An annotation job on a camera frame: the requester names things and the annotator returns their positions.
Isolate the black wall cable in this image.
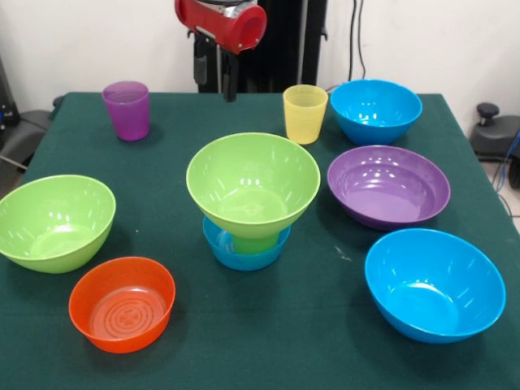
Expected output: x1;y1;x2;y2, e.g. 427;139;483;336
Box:
348;0;370;82

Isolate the blue cable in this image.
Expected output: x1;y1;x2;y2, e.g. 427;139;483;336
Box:
493;129;520;192

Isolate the purple plastic bowl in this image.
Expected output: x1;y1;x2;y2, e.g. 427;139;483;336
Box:
327;145;452;232

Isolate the yellow plastic cup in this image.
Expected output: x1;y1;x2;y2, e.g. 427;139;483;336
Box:
283;84;329;145

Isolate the dark green tablecloth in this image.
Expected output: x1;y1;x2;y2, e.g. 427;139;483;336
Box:
0;91;520;390

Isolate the grey wheeled base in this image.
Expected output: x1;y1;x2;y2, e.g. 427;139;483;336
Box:
0;109;52;171

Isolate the purple plastic cup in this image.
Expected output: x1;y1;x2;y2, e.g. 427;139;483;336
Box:
101;80;150;142

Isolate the small blue plastic bowl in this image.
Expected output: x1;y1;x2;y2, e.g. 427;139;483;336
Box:
201;214;293;272

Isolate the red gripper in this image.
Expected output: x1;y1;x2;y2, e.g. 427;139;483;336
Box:
175;0;268;102

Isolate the green plastic bowl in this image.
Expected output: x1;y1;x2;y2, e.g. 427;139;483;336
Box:
185;132;322;241
0;174;117;274

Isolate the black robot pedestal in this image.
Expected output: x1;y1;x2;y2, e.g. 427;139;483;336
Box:
187;0;328;95

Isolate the small orange plastic bowl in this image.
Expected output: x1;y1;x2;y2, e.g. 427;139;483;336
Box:
67;256;177;354

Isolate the grey base with black knob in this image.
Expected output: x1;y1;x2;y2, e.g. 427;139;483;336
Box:
470;102;520;163

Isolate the black equipment casing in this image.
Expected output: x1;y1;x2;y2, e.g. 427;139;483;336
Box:
0;54;20;151

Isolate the green plastic cup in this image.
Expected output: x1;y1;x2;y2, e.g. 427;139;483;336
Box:
232;234;278;256

